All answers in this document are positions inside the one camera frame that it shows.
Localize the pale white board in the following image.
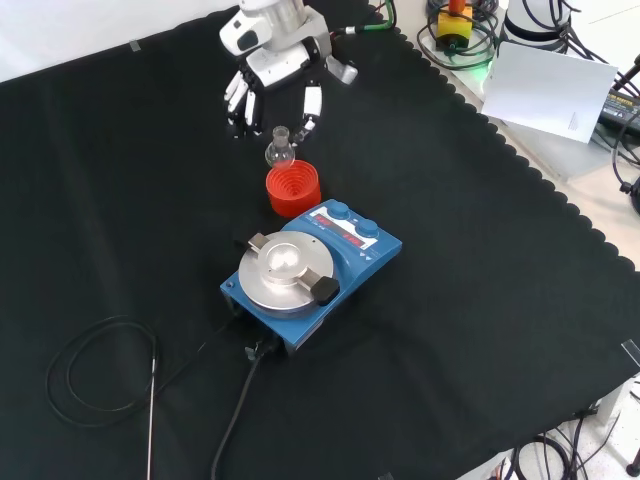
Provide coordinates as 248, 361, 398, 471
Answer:
480, 40, 619, 145

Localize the thin black probe cable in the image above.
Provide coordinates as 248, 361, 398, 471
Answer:
45, 314, 236, 428

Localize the green braided cable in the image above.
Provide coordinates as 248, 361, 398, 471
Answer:
328, 0, 396, 37

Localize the blue heater with steel plate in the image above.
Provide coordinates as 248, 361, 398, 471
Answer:
219, 198, 403, 357

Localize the thin steel temperature probe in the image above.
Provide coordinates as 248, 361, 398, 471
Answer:
146, 355, 157, 480

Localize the yellow stop button box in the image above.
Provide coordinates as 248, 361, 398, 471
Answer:
435, 0, 474, 53

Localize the thick black power cable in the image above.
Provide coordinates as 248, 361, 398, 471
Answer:
210, 335, 281, 480

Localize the black cloth with scalloped edge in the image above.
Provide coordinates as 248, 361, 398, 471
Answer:
0, 3, 640, 480

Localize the orange ribbed flask holder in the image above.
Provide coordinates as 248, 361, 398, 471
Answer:
264, 159, 322, 218

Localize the black power adapter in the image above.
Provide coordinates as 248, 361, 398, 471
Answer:
597, 87, 640, 131

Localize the clear round-bottom glass flask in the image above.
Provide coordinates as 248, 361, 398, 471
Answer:
265, 125, 296, 169

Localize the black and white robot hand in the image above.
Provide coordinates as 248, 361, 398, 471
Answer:
218, 8, 359, 142

